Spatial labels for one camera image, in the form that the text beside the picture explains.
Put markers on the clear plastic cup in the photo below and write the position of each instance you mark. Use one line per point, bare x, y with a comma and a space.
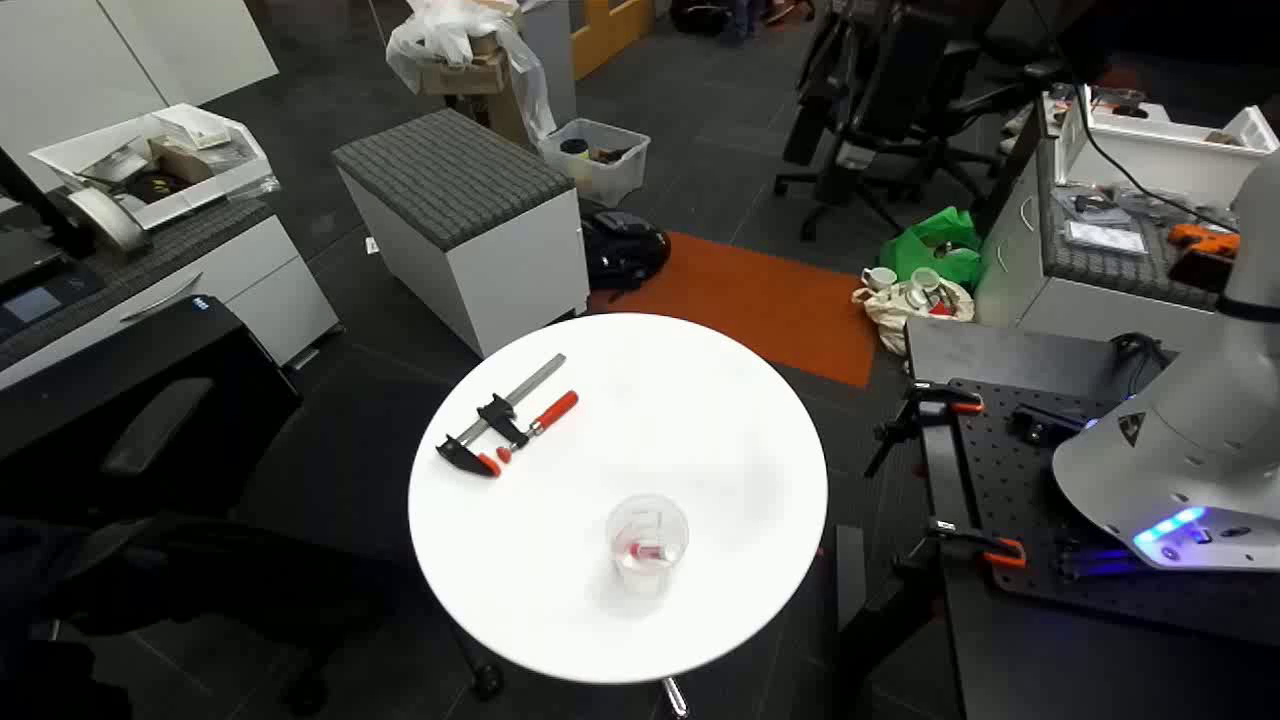
637, 585

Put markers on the pink marker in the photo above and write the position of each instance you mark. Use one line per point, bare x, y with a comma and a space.
644, 551

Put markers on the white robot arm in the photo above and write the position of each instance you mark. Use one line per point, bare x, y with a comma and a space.
1185, 474

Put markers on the round white table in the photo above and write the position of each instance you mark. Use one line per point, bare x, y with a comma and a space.
664, 410

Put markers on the orange black bar clamp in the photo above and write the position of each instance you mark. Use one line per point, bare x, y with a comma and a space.
500, 419

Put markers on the grey top white cabinet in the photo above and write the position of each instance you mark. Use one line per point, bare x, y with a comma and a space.
472, 227

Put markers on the clear plastic bin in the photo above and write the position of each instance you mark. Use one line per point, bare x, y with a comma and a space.
605, 163

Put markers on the orange clamp far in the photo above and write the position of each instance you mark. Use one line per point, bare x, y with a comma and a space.
916, 410

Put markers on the green bag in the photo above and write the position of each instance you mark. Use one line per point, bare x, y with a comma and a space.
942, 242

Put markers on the black perforated mounting board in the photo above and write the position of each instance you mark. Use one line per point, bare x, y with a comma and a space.
1071, 562

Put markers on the orange clamp near table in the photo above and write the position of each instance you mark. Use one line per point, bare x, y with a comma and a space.
946, 533

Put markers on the black office chair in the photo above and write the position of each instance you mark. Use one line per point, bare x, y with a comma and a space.
178, 474

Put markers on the white printer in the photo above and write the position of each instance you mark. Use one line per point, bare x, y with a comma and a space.
164, 164

